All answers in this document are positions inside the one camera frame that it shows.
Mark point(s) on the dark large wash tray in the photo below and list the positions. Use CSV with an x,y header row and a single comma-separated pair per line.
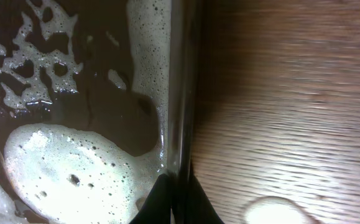
x,y
94,106

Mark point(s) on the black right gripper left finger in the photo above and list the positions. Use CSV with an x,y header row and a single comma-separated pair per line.
x,y
157,206

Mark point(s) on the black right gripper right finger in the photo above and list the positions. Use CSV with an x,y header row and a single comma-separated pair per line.
x,y
192,206

